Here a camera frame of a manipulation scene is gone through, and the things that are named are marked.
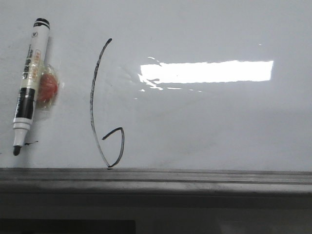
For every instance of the white whiteboard surface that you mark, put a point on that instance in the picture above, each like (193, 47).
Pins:
(195, 84)

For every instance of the grey aluminium whiteboard frame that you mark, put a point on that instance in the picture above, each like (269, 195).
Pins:
(154, 181)

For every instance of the black white whiteboard marker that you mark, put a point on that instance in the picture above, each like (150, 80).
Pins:
(29, 88)

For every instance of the red round magnet with tape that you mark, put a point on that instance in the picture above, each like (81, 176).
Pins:
(48, 87)

